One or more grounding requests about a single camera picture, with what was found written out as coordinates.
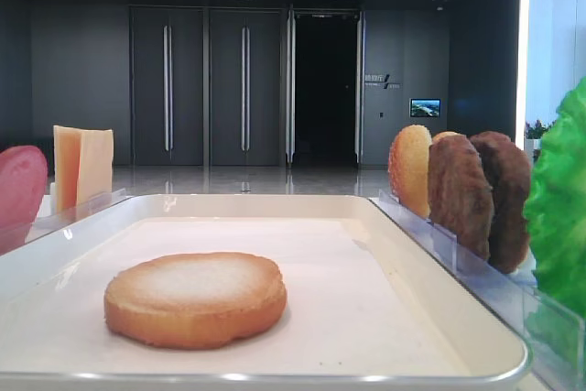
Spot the clear acrylic right rack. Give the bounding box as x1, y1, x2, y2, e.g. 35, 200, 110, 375
373, 190, 585, 390

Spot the brown meat patty rear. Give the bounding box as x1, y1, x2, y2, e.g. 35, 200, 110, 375
471, 131, 531, 274

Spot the brown meat patty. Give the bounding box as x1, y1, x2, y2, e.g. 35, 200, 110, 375
428, 135, 494, 261
471, 131, 531, 274

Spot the clear acrylic left rack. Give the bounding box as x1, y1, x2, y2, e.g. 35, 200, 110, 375
1, 189, 130, 255

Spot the green lettuce leaf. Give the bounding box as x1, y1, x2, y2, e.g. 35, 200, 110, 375
522, 78, 586, 341

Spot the golden bread slice upright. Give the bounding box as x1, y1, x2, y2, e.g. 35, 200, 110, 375
388, 125, 432, 218

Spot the brown meat patty front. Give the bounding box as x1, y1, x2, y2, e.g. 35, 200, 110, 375
428, 135, 494, 261

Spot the clear acrylic rack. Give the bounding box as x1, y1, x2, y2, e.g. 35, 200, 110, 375
1, 189, 130, 255
373, 190, 585, 390

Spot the round toasted bread slice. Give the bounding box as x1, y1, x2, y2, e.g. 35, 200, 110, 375
103, 252, 288, 350

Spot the potted plant with flowers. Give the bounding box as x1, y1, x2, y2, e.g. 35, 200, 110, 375
525, 120, 554, 139

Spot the orange cheese slice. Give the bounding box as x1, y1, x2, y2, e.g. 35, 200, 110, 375
53, 125, 81, 212

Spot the wall sign lettering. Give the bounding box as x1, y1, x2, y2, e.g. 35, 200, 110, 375
364, 74, 402, 90

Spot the pale yellow cheese slice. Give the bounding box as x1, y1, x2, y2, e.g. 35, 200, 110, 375
76, 129, 114, 205

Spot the open glass door frame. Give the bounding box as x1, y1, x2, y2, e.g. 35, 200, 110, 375
286, 9, 363, 168

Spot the small wall display screen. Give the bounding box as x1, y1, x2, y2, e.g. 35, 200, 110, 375
409, 99, 441, 118

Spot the white rectangular tray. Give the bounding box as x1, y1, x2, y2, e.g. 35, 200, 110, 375
1, 194, 532, 390

